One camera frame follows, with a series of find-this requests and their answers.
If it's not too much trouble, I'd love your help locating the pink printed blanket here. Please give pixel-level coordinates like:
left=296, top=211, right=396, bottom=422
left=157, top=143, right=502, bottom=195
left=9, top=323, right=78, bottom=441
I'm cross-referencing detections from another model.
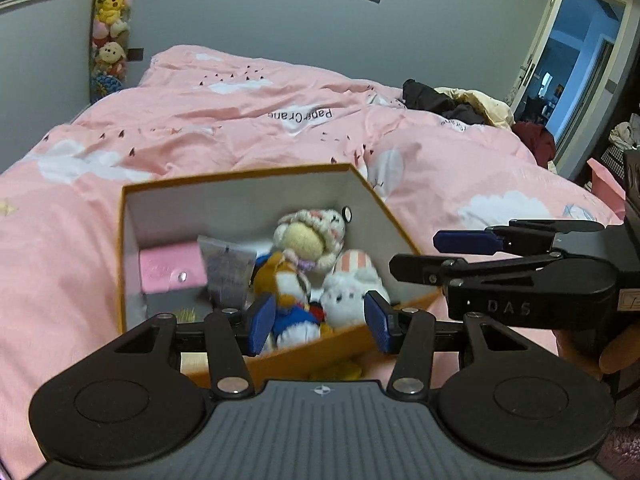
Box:
left=0, top=45, right=627, bottom=467

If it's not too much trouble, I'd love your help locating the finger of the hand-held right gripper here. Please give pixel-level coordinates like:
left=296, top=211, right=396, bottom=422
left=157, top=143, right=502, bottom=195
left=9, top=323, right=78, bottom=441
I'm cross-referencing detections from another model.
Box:
left=389, top=251, right=567, bottom=289
left=433, top=219, right=609, bottom=257

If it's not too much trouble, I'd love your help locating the hanging column of plush toys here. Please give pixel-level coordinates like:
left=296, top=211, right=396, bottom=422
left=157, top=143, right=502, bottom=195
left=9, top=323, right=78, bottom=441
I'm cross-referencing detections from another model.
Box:
left=89, top=0, right=139, bottom=105

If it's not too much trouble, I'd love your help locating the black clothing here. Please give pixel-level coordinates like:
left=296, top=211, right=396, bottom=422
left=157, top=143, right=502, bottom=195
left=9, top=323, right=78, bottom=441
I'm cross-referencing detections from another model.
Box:
left=402, top=78, right=487, bottom=125

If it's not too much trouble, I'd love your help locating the crocheted doll with knit hat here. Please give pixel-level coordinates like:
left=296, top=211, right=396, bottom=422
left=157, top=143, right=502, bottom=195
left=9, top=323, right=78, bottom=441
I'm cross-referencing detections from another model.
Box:
left=272, top=208, right=349, bottom=272

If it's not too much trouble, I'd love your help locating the white door frame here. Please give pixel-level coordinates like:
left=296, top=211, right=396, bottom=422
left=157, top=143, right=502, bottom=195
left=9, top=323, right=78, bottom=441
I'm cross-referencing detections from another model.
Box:
left=509, top=0, right=640, bottom=182

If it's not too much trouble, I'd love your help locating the pink snap pouch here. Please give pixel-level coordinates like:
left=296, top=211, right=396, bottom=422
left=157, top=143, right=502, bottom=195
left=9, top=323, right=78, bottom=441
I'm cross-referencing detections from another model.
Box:
left=139, top=241, right=209, bottom=294

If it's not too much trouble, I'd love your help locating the silver foil packet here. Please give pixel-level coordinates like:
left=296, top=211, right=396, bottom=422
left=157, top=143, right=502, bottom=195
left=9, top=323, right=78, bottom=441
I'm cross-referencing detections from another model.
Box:
left=197, top=234, right=257, bottom=308

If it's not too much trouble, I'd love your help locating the pink fluffy rug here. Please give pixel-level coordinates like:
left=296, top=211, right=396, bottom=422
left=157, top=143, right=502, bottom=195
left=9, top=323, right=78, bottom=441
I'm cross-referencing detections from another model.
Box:
left=596, top=427, right=640, bottom=480

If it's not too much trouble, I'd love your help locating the cream clothing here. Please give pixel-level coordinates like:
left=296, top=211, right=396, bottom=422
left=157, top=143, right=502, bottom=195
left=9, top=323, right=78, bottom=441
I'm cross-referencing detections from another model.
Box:
left=434, top=86, right=516, bottom=131

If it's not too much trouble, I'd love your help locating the person's right hand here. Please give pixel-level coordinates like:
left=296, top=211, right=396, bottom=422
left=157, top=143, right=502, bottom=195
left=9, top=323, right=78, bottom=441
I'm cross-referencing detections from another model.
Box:
left=555, top=321, right=634, bottom=387

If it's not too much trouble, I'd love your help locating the duck plush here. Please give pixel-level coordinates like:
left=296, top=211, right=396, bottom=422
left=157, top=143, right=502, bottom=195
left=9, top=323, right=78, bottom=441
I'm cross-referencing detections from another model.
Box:
left=252, top=252, right=332, bottom=350

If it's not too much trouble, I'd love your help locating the dark red clothing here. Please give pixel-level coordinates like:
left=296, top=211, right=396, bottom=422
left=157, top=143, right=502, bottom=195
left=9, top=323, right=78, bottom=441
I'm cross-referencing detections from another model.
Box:
left=512, top=121, right=557, bottom=170

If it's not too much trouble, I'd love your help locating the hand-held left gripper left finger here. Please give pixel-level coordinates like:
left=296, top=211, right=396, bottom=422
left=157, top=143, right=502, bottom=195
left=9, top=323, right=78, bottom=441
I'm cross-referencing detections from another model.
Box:
left=106, top=291, right=278, bottom=401

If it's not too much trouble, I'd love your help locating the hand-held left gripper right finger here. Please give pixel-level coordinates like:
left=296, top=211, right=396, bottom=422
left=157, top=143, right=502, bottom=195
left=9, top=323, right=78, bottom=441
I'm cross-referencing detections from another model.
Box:
left=364, top=291, right=539, bottom=402

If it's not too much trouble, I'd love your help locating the pile of pale laundry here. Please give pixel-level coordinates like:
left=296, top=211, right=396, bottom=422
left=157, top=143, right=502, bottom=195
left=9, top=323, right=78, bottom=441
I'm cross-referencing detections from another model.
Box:
left=609, top=114, right=640, bottom=152

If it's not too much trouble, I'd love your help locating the orange cardboard box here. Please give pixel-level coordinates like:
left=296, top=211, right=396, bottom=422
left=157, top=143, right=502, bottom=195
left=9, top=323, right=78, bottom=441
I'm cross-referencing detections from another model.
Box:
left=117, top=162, right=444, bottom=392

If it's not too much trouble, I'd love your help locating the white bunny plush striped hat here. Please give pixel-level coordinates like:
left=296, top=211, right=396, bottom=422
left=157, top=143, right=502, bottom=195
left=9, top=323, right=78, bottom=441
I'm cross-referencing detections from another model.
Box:
left=320, top=251, right=392, bottom=327

